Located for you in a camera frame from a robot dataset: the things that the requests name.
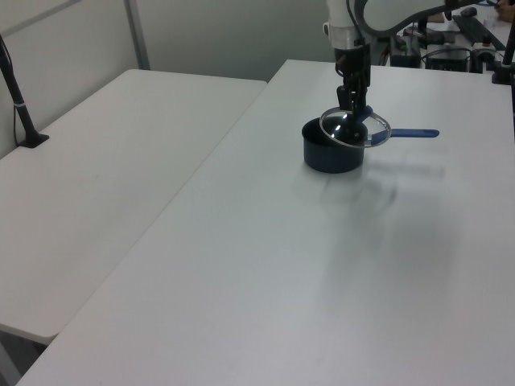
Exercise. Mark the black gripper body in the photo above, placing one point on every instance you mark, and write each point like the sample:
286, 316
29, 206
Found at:
352, 64

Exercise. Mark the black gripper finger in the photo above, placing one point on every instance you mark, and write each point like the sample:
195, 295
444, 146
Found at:
359, 100
342, 98

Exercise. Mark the glass lid with blue knob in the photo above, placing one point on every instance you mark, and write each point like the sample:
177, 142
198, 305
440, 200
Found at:
378, 128

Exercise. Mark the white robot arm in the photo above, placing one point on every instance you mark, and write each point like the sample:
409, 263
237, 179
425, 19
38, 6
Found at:
340, 16

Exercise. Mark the black electronics box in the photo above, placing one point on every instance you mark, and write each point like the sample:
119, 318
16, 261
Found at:
404, 60

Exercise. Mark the black box device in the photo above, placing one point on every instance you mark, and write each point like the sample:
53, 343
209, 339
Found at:
446, 62

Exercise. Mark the dark computer mouse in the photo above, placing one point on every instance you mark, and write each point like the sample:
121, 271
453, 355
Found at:
468, 12

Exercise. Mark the black keyboard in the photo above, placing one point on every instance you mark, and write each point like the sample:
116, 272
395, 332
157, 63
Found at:
476, 30

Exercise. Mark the small white desk device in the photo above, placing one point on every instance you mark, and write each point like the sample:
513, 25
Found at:
483, 51

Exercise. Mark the white side table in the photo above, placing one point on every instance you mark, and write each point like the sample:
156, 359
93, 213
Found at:
100, 181

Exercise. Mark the black clamped camera stand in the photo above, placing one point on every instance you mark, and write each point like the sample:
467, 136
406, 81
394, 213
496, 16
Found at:
501, 74

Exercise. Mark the grey partition frame post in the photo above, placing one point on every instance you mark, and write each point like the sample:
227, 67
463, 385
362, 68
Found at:
138, 40

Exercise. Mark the black camera stand with base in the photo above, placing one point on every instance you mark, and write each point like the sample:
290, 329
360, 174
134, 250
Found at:
36, 140

